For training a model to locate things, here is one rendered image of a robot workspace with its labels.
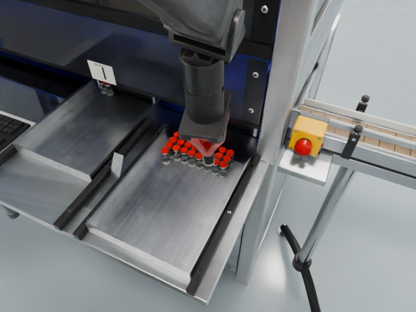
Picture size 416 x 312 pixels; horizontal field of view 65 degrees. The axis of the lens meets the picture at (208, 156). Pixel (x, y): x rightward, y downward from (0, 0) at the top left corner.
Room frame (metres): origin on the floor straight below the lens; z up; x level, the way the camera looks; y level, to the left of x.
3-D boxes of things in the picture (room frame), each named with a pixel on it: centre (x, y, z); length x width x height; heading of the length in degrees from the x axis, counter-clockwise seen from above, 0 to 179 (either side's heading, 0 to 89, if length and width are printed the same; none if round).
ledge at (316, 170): (0.60, -0.28, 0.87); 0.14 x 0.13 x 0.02; 155
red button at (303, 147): (0.53, -0.23, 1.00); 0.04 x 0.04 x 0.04; 65
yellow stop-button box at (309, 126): (0.57, -0.24, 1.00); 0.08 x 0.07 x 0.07; 155
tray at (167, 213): (0.47, 0.08, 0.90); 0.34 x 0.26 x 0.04; 154
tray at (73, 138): (0.71, 0.34, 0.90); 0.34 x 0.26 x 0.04; 155
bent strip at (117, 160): (0.49, 0.26, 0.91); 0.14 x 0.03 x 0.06; 154
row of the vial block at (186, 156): (0.56, 0.03, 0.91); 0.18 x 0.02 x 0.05; 64
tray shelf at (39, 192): (0.58, 0.22, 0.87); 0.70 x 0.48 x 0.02; 65
